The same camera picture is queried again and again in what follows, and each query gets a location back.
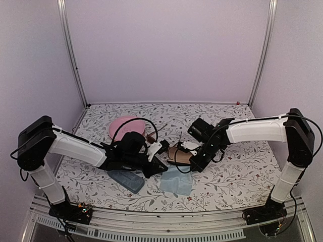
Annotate brown sunglasses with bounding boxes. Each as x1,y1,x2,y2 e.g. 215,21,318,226
145,124,183,148

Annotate pink plate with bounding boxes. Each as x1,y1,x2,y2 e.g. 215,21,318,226
109,115,145,141

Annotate grey case green lining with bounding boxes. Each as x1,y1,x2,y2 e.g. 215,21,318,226
107,170,145,194

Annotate black glasses case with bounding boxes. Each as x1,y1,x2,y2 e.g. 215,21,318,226
166,147,193,166

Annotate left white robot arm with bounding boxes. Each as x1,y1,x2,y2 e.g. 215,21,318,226
10,115,168,219

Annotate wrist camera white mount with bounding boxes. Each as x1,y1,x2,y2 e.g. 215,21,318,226
177,141,201,156
147,140,170,162

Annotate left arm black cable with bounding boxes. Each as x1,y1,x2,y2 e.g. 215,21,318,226
111,117,158,147

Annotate left aluminium frame post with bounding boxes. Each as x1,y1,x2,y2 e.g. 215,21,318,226
57,0,88,108

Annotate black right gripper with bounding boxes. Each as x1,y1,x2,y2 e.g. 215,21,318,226
189,141,222,172

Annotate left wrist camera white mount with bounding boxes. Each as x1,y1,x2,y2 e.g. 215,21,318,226
147,140,170,162

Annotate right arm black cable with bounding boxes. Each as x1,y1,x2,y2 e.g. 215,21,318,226
174,120,235,174

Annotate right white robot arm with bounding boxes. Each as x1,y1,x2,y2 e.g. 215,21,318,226
188,108,316,220

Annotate aluminium frame post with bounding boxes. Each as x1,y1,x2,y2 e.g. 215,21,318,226
57,0,88,108
248,0,278,109

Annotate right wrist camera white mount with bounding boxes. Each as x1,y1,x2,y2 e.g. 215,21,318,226
177,141,201,156

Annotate front aluminium rail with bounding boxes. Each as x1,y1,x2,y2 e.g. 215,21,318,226
22,196,319,241

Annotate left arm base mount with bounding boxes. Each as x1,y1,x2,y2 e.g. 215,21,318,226
47,198,93,225

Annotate light blue cloth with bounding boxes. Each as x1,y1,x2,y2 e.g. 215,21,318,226
159,165,192,196

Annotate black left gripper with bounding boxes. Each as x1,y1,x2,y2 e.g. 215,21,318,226
123,153,168,179

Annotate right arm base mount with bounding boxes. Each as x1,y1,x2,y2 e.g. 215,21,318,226
242,192,297,237

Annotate right aluminium frame post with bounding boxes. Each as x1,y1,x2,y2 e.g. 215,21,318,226
248,0,278,109

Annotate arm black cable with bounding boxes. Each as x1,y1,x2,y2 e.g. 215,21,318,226
111,117,158,147
174,120,235,174

